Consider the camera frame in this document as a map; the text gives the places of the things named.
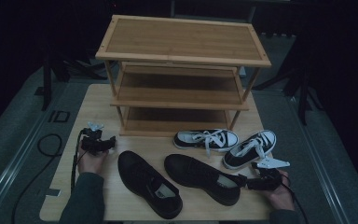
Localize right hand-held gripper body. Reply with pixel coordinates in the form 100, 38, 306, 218
246, 157, 291, 191

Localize black tripod legs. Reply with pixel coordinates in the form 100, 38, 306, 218
60, 58, 119, 81

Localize right hand-held gripper cable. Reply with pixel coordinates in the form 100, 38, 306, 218
279, 174, 310, 224

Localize black and white canvas sneaker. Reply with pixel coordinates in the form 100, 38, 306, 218
222, 129, 278, 171
172, 128, 241, 159

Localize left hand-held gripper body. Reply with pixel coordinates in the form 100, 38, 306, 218
80, 121, 106, 156

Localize black shoe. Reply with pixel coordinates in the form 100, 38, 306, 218
117, 150, 184, 220
163, 153, 247, 207

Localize black floor cable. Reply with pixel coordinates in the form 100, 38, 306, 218
11, 133, 63, 224

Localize person's left hand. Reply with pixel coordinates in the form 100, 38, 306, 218
76, 148, 109, 175

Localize wooden three-tier shoe rack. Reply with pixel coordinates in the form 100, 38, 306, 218
94, 14, 272, 138

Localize black metal stand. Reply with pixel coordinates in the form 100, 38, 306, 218
34, 54, 54, 112
253, 66, 324, 127

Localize person's right hand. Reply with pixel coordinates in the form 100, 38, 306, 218
259, 169, 296, 212

